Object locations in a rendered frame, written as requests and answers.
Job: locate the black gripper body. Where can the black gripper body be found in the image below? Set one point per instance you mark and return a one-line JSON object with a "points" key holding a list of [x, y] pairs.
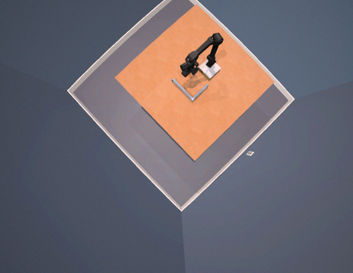
{"points": [[186, 72]]}

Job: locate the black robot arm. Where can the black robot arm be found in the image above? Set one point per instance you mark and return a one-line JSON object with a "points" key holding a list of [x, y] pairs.
{"points": [[216, 39]]}

